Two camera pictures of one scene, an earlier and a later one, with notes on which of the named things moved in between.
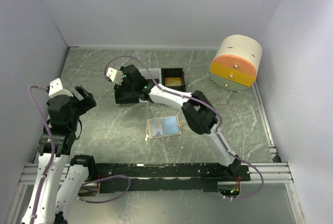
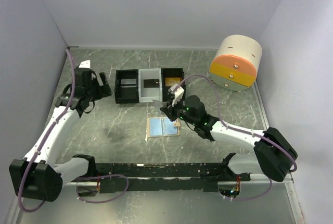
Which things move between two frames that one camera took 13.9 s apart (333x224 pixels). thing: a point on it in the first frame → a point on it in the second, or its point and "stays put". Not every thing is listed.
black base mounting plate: [127, 177] stays put
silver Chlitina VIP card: [157, 127] → [157, 104]
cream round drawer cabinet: [236, 62] stays put
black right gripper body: [124, 81] → [179, 110]
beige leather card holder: [163, 126] stays put
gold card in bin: [173, 81] stays put
